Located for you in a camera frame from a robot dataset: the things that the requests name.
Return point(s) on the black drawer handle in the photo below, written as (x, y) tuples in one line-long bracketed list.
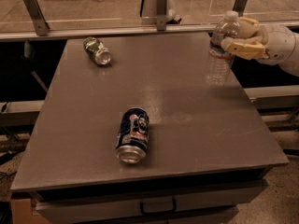
[(158, 206)]

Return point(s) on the horizontal metal rail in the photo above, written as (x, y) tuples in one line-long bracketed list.
[(106, 32)]

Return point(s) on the blue soda can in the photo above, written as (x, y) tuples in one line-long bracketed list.
[(133, 136)]

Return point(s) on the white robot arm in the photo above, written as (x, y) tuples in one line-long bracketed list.
[(292, 70)]

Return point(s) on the middle metal rail bracket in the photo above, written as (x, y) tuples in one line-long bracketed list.
[(161, 10)]

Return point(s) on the grey cabinet drawer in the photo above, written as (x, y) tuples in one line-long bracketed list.
[(212, 205)]

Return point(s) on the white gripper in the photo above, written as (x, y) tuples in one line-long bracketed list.
[(279, 44)]

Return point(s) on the clear plastic water bottle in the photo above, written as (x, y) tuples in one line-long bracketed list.
[(219, 61)]

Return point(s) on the left metal rail bracket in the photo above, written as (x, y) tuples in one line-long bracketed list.
[(36, 15)]

